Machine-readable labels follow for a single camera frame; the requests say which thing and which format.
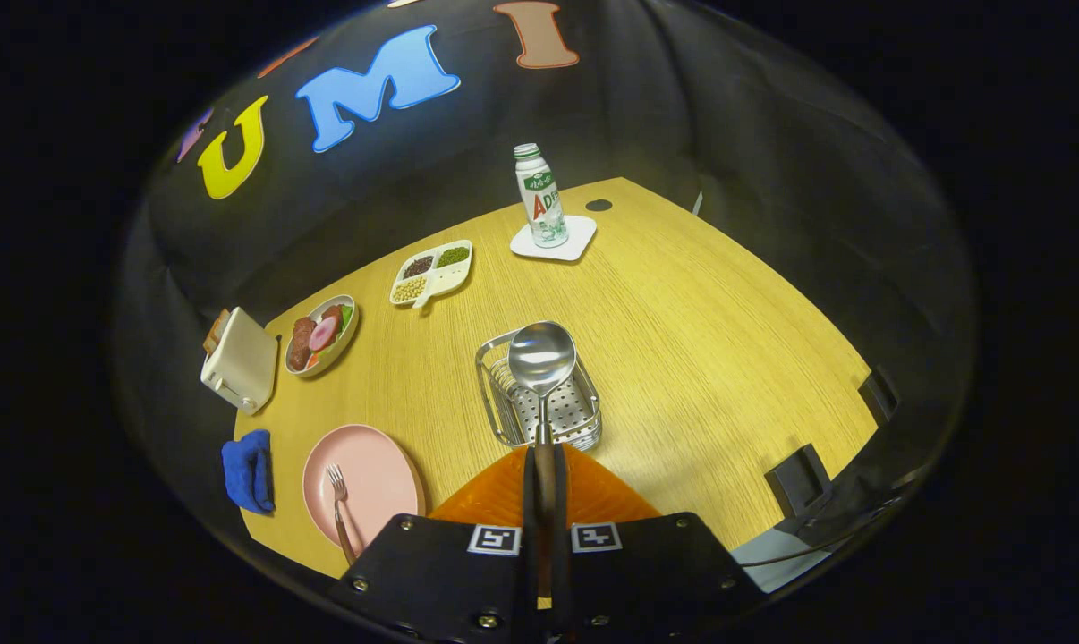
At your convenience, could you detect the pink round plate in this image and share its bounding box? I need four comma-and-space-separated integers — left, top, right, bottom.
302, 424, 427, 551

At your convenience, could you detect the metal wire basket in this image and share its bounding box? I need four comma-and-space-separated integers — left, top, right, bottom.
475, 326, 603, 453

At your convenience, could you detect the blue folded cloth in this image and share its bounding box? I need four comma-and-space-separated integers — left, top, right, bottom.
221, 429, 276, 515

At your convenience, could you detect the white green-labelled drink bottle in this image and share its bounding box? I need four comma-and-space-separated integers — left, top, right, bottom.
514, 143, 570, 249

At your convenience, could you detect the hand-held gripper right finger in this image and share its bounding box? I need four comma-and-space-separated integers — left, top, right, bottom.
551, 443, 766, 644

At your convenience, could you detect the white toaster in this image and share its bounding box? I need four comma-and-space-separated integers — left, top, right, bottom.
200, 307, 279, 415

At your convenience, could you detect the white food plate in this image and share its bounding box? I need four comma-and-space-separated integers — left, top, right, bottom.
284, 294, 360, 377

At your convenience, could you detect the wooden-handled metal fork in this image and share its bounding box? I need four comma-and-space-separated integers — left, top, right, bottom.
327, 463, 359, 566

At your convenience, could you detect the white square coaster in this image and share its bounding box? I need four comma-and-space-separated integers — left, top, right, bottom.
510, 215, 598, 263

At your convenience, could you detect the white divided dish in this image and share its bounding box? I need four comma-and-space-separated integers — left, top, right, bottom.
389, 239, 474, 311

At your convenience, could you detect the brown meat piece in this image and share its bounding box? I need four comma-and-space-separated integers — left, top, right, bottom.
287, 317, 319, 372

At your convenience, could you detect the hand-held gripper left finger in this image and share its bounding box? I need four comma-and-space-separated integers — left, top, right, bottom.
327, 445, 542, 644

